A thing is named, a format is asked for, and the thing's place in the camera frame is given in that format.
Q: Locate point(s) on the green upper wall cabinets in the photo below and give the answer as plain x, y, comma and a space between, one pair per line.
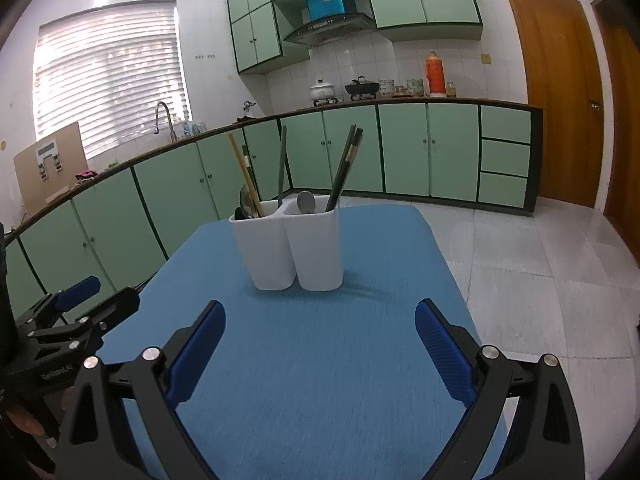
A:
270, 34

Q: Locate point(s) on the black wok with lid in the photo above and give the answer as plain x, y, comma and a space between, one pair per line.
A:
362, 89

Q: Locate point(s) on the white lidded pot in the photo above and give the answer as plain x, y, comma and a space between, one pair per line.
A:
322, 93

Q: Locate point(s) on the brown wooden door near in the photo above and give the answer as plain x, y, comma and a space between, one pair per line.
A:
563, 79

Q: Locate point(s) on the window with white blinds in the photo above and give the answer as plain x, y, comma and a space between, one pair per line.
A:
116, 70

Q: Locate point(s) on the black plastic spoon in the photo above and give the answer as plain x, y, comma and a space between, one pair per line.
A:
239, 214

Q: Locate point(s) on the brown wooden door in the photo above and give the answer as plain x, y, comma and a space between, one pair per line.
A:
622, 204
563, 79

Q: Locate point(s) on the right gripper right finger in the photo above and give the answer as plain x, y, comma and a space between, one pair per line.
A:
544, 441

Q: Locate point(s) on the black chopstick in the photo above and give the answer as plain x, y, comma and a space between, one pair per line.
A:
353, 152
341, 171

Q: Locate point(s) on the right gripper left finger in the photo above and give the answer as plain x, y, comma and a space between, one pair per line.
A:
96, 437

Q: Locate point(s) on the grey chopstick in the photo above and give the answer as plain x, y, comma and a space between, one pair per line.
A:
284, 179
282, 154

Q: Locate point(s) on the glass jars on counter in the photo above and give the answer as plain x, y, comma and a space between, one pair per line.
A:
411, 88

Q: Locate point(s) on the brown wooden door far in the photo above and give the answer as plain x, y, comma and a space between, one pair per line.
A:
622, 204

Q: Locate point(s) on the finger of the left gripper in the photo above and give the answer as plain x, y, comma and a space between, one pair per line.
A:
75, 295

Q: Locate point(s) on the person's left hand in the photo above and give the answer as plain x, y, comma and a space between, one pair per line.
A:
39, 416

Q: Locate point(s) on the orange thermos flask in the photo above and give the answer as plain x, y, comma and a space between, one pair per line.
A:
434, 73

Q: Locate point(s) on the large steel spoon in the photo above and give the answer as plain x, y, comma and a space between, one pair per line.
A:
247, 204

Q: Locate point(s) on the small steel teaspoon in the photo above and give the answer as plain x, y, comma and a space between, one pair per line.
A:
306, 203

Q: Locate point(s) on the cardboard box on counter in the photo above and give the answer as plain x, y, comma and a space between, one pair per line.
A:
48, 168

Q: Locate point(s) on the green base kitchen cabinets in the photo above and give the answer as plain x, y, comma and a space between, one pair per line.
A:
125, 224

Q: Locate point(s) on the white two-compartment utensil holder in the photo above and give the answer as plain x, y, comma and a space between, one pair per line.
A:
286, 246

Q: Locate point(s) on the blue table mat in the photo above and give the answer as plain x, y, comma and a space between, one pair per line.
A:
311, 385

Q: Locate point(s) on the metal kettle on counter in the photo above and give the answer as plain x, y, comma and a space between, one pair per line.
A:
247, 112

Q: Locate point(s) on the wooden chopstick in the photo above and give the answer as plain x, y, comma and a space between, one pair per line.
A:
253, 190
239, 157

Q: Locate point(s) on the black range hood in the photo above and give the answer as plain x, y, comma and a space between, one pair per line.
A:
331, 28

